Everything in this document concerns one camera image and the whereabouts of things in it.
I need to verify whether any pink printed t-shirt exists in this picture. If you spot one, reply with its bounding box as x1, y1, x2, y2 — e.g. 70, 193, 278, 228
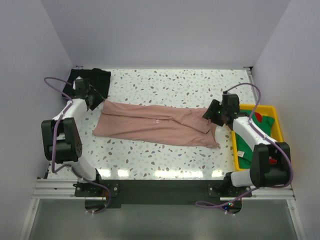
92, 100, 219, 149

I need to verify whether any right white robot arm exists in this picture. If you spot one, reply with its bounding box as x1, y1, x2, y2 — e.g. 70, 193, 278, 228
202, 91, 293, 197

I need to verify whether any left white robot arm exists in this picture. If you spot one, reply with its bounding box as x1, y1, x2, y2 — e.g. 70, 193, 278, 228
41, 76, 105, 196

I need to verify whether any folded black t-shirt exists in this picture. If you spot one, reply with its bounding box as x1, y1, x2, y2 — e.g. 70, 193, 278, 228
63, 68, 111, 99

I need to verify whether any red t-shirt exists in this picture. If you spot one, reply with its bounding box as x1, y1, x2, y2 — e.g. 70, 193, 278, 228
254, 112, 278, 165

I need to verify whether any green t-shirt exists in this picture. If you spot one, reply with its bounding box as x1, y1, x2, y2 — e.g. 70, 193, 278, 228
234, 113, 275, 168

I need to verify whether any yellow plastic bin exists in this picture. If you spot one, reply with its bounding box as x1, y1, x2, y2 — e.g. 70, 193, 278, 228
231, 105, 284, 171

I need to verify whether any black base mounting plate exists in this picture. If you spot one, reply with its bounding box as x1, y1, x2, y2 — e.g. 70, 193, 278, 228
73, 179, 252, 214

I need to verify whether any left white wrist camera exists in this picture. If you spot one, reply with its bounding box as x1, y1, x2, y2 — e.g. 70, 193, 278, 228
72, 76, 84, 90

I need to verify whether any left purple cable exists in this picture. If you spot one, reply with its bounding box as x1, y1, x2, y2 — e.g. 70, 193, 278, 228
43, 76, 112, 215

